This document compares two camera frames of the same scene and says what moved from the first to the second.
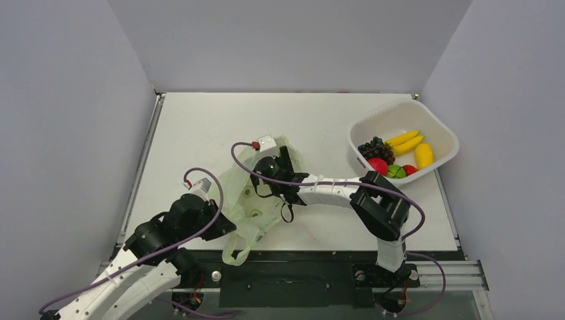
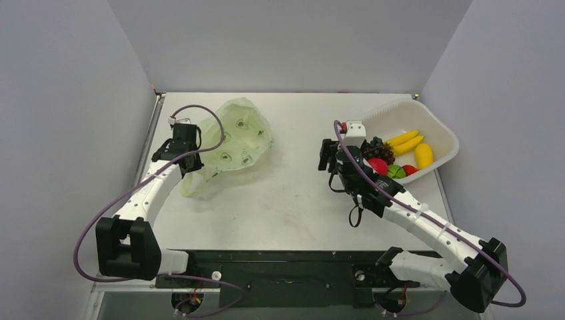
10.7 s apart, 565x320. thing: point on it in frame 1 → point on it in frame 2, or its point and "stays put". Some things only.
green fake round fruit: x=396 y=171 stays put
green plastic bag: x=235 y=191 → x=248 y=135
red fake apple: x=380 y=165 stays put
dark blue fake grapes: x=374 y=149 stays put
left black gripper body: x=209 y=211 → x=197 y=163
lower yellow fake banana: x=406 y=147 stays put
